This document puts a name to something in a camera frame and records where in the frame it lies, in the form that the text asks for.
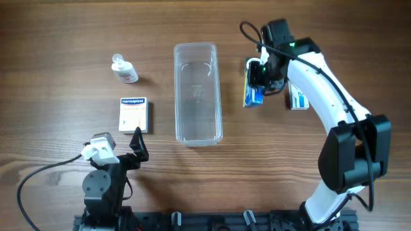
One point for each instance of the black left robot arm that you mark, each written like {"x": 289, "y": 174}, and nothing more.
{"x": 104, "y": 187}

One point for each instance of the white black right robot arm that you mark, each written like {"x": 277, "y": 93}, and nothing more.
{"x": 356, "y": 150}

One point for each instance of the green Zam-Buk ointment box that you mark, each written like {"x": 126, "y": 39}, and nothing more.
{"x": 248, "y": 61}

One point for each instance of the small hand sanitizer bottle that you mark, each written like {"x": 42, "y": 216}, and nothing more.
{"x": 123, "y": 70}

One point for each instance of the clear plastic container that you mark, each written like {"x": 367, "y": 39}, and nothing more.
{"x": 198, "y": 108}

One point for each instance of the white blue medicine box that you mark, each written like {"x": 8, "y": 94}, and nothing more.
{"x": 298, "y": 101}

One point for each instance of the blue Vicks lozenge box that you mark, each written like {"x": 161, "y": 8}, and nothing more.
{"x": 253, "y": 96}

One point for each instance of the white Hansaplast plaster box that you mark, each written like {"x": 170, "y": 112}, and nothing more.
{"x": 133, "y": 113}

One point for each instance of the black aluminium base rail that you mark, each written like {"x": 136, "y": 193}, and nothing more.
{"x": 273, "y": 220}

